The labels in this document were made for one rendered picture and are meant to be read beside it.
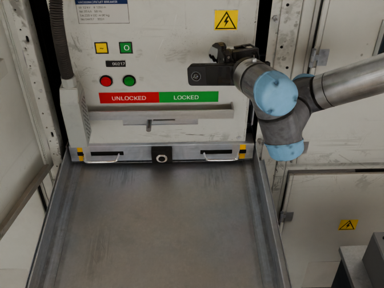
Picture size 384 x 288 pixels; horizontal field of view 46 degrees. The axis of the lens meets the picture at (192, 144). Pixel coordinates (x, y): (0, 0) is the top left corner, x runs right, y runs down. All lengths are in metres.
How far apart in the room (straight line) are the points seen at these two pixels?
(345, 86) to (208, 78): 0.28
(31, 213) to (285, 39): 0.97
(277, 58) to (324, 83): 0.26
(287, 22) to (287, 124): 0.34
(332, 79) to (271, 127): 0.17
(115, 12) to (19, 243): 0.94
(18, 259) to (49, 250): 0.61
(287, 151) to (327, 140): 0.46
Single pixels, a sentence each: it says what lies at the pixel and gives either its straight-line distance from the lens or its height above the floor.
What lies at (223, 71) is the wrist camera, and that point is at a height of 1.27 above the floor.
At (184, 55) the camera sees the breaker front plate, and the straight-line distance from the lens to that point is 1.16.
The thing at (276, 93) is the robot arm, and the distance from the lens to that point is 0.83.
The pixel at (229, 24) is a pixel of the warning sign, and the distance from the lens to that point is 1.13.
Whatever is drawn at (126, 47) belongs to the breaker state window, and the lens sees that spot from 1.15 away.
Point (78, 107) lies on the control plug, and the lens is 1.14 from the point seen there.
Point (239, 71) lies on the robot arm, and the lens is 0.93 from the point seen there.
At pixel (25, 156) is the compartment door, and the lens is 1.35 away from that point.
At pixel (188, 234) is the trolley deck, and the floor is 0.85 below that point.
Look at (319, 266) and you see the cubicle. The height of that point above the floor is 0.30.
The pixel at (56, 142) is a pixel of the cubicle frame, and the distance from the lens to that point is 1.37.
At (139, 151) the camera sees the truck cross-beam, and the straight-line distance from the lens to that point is 1.34.
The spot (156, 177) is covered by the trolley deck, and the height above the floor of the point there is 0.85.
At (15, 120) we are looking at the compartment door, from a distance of 1.27.
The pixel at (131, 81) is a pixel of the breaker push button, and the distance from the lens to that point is 1.19.
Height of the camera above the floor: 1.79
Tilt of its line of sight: 41 degrees down
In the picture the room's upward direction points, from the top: straight up
